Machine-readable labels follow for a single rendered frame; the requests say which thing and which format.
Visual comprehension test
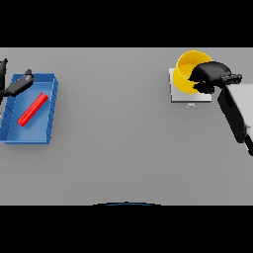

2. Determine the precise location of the pale square measuring scale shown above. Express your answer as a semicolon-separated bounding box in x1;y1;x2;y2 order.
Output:
168;67;212;104

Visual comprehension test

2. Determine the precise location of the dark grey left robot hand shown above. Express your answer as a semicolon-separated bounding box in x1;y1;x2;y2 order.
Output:
0;57;35;106

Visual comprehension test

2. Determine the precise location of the red beaker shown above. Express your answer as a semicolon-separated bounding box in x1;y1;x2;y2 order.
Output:
17;92;49;127

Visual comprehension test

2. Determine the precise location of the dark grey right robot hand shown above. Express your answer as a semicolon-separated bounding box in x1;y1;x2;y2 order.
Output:
188;60;243;95

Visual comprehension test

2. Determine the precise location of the yellow bowl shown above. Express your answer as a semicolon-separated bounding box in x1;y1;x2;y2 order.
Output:
173;49;213;95

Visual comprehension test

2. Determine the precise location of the blue tray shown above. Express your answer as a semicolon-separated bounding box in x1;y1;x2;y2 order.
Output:
0;72;59;145

